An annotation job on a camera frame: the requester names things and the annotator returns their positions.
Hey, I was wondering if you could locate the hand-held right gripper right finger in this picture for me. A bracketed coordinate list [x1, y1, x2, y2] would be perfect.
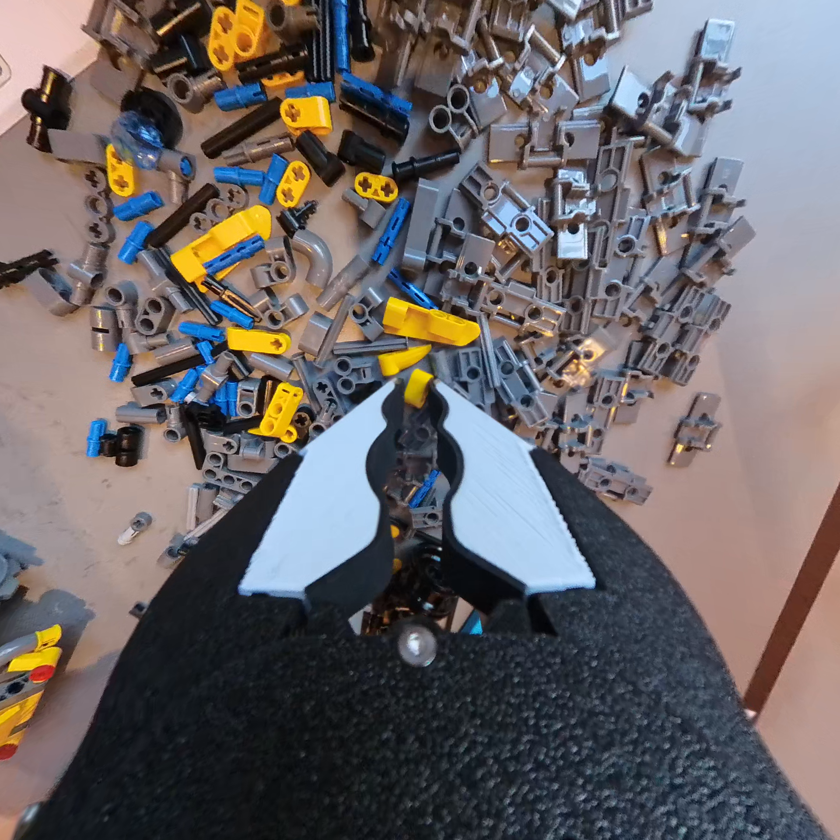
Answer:
[428, 381, 598, 598]

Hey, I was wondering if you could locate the pile of small dark connectors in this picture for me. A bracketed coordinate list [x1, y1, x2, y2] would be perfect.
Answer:
[0, 0, 756, 572]

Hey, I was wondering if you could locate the yellow black brick vehicle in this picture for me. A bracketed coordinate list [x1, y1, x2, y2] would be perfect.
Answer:
[0, 532, 67, 762]

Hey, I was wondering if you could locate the grey desk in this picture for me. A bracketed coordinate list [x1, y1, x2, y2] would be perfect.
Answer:
[0, 0, 840, 723]

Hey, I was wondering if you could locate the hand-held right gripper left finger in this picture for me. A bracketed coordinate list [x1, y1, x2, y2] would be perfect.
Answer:
[238, 379, 409, 601]

